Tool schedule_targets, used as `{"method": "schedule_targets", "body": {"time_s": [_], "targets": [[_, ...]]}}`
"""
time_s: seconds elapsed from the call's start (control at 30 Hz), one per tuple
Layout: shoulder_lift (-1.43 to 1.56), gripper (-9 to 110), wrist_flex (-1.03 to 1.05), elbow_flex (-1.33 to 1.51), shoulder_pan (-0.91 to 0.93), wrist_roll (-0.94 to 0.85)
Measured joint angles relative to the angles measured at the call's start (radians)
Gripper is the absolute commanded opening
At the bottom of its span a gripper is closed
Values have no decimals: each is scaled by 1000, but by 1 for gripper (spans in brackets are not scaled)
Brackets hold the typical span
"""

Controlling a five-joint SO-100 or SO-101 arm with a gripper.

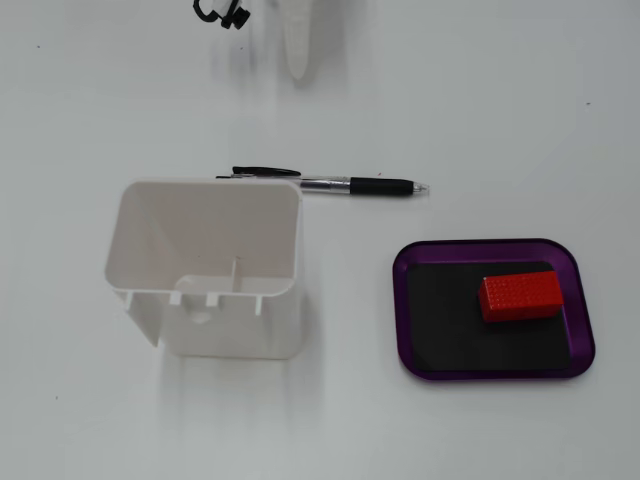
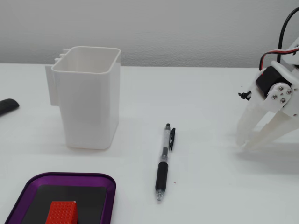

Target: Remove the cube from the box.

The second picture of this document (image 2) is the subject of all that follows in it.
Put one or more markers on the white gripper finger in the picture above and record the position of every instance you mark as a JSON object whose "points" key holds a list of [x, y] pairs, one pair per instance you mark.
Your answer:
{"points": [[248, 121], [278, 95]]}

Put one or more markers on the red studded cube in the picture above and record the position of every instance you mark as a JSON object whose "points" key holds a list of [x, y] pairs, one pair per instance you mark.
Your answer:
{"points": [[61, 211]]}

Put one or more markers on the purple metal tin box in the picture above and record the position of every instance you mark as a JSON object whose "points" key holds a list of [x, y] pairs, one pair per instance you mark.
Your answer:
{"points": [[28, 186]]}

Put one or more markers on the black zip tie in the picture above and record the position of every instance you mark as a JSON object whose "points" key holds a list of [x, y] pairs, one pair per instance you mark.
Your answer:
{"points": [[244, 95]]}

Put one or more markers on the black clear ballpoint pen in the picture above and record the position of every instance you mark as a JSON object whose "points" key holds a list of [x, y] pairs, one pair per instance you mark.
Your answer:
{"points": [[161, 172]]}

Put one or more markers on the white plastic cup container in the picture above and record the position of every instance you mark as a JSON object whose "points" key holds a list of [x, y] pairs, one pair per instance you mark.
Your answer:
{"points": [[88, 105]]}

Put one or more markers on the black pad in tin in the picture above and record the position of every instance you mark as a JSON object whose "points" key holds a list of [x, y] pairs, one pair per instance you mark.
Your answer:
{"points": [[70, 196]]}

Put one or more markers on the black oblong object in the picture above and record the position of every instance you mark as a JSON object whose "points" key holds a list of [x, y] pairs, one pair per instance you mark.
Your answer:
{"points": [[8, 105]]}

